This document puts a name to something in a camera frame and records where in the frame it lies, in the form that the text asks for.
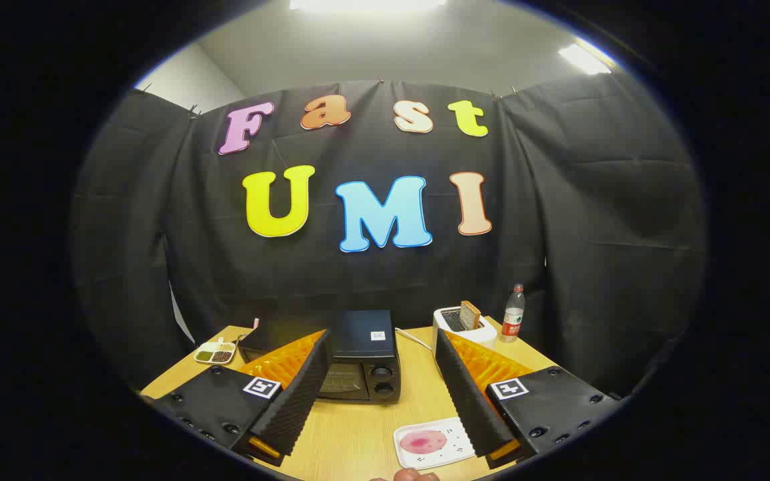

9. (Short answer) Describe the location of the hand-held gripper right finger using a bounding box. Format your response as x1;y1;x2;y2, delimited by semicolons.
434;329;624;470

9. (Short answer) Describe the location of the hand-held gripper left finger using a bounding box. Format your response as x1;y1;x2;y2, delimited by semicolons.
154;329;334;467

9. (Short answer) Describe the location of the pink ham slice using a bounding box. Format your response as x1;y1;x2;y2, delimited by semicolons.
400;430;448;454

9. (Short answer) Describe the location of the white cherry-print plate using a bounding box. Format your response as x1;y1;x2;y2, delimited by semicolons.
393;418;476;470

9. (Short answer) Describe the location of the black toaster oven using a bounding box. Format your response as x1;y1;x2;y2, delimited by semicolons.
238;309;402;404

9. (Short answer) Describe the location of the white pop-up toaster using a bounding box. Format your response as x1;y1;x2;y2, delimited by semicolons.
432;306;498;351

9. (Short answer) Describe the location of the clear bottle with red label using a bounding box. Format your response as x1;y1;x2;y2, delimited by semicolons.
499;284;526;343

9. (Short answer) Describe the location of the white divided dish of beans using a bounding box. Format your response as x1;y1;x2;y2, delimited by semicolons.
194;339;237;365

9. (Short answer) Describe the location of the ceiling light panel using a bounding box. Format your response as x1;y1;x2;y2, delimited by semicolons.
557;43;613;75
289;0;448;12

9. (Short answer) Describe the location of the white power cable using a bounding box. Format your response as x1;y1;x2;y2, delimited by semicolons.
395;327;434;352

